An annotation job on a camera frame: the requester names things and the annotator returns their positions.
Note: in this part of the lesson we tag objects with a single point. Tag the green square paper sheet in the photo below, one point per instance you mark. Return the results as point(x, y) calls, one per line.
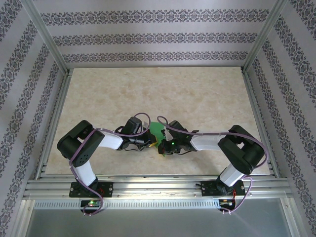
point(156, 129)

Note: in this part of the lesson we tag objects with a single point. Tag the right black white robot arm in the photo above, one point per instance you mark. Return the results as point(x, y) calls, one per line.
point(247, 155)

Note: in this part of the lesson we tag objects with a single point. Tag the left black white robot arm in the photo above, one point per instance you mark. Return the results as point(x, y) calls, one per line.
point(81, 148)

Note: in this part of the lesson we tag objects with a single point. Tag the grey sheet metal panel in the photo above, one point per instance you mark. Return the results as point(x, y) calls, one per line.
point(158, 222)

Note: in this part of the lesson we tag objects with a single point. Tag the small controller board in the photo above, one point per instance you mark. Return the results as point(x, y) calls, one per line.
point(227, 202)

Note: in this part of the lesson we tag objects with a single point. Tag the controller board green light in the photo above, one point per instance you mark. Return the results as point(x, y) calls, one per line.
point(91, 203)

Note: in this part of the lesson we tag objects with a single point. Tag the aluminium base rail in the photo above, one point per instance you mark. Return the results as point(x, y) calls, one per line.
point(158, 190)

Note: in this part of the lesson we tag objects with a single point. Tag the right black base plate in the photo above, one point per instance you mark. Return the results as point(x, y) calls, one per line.
point(207, 188)

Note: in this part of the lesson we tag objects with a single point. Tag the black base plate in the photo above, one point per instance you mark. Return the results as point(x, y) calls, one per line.
point(207, 188)
point(108, 188)

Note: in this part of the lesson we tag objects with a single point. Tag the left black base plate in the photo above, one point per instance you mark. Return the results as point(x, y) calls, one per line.
point(108, 188)

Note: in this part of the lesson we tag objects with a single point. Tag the aluminium side rail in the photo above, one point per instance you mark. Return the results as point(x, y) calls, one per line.
point(261, 126)
point(53, 126)

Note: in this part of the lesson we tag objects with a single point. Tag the aluminium frame post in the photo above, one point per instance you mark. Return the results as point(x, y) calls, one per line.
point(265, 34)
point(47, 37)

